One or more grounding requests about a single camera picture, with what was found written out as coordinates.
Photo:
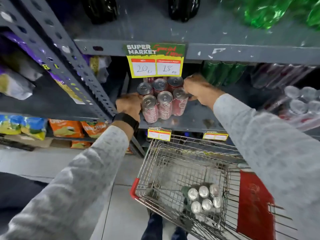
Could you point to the person's right hand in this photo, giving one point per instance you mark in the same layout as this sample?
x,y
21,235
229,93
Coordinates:
x,y
201,89

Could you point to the person's left hand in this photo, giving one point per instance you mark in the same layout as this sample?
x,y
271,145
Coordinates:
x,y
128,105

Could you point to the person's left fingers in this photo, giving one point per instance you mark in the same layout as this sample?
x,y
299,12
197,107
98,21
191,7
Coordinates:
x,y
139,98

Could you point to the person's right fingers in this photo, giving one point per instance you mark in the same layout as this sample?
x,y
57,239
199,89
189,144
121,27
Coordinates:
x,y
188,85

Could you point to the pack of red soda cans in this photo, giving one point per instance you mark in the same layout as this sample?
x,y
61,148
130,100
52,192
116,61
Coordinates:
x,y
163,101

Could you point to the person's right forearm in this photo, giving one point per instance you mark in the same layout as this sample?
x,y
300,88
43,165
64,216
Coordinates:
x,y
272,152

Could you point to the person's left forearm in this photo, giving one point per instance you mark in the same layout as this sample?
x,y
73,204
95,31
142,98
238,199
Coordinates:
x,y
75,182

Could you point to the black wristband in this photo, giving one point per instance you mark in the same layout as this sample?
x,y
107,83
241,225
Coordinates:
x,y
127,119

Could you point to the pack of green cans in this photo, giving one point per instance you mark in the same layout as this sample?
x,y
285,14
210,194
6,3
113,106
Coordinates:
x,y
222,72

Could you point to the green and yellow price sign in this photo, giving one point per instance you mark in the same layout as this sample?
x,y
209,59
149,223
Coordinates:
x,y
155,61

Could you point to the small yellow price tag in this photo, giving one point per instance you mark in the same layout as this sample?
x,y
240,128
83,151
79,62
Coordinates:
x,y
159,134
215,136

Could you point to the white and yellow snack bag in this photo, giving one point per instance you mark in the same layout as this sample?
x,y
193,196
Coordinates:
x,y
98,67
13,84

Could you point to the orange snack bag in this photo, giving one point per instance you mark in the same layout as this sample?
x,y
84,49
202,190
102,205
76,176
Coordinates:
x,y
94,129
65,127
80,144

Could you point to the grey metal shelf rack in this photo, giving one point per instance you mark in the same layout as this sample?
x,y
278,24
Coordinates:
x,y
155,32

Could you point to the dark plastic bottle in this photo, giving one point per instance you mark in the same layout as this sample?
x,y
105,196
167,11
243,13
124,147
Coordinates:
x,y
183,8
101,9

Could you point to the pack of dark slim cans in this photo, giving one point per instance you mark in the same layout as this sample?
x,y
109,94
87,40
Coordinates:
x,y
280,74

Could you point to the green plastic bottle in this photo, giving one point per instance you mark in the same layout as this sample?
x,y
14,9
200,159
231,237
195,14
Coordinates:
x,y
314,14
265,12

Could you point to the pack of silver-topped cans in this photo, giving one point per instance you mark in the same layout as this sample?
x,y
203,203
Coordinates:
x,y
203,197

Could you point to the blue and yellow snack bags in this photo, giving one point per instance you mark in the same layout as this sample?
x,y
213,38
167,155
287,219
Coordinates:
x,y
23,126

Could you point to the purple snack bag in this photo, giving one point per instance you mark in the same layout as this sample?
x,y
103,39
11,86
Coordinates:
x,y
27,49

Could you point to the person's leg in blue jeans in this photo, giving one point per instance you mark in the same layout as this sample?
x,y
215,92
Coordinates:
x,y
156,228

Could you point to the red cart seat flap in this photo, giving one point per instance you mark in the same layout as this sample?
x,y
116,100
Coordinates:
x,y
255,204

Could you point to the person's dark clothing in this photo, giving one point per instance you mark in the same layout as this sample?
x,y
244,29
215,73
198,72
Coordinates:
x,y
17,194

